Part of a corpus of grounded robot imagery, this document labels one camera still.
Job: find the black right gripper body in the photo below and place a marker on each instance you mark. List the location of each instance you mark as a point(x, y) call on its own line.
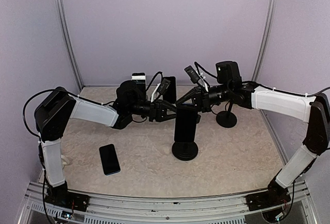
point(204, 97)

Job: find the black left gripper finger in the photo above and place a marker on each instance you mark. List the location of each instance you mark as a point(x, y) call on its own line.
point(165, 105)
point(165, 116)

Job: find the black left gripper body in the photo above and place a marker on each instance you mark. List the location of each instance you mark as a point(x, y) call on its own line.
point(153, 114)

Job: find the black phone silver edge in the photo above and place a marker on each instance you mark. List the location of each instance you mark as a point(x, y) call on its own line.
point(170, 94)

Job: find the black phone blue edge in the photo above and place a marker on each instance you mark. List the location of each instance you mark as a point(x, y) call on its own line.
point(185, 123)
point(109, 160)

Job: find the black round-base stand front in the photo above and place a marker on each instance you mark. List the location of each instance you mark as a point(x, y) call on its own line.
point(185, 151)

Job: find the black round-base stand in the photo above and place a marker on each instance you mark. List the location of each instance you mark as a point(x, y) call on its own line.
point(185, 151)
point(226, 118)

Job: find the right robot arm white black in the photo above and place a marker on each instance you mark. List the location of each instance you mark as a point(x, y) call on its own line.
point(312, 109)

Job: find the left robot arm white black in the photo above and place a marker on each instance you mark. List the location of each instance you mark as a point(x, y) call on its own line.
point(53, 114)

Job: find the black round-base stand rear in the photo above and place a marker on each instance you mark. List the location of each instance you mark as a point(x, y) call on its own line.
point(226, 118)

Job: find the cream ceramic mug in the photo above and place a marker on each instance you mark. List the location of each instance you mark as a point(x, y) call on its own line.
point(64, 161)

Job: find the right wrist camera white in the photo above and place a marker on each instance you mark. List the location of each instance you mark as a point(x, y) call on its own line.
point(197, 78)

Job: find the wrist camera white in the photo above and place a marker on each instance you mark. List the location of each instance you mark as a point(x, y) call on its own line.
point(197, 78)
point(160, 89)

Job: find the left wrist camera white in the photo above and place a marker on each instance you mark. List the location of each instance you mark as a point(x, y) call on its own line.
point(160, 89)

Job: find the aluminium front rail frame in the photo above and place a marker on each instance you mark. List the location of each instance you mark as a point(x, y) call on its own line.
point(228, 208)

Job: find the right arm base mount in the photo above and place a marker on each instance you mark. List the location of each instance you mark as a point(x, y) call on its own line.
point(273, 196)

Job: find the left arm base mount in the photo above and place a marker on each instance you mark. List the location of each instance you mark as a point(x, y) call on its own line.
point(62, 197)

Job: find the right aluminium corner post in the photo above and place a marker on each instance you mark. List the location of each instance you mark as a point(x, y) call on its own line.
point(264, 39)

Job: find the aluminium corner post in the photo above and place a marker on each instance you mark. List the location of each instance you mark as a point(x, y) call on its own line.
point(264, 39)
point(68, 44)

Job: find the left aluminium corner post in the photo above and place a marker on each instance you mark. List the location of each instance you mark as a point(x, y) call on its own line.
point(68, 44)

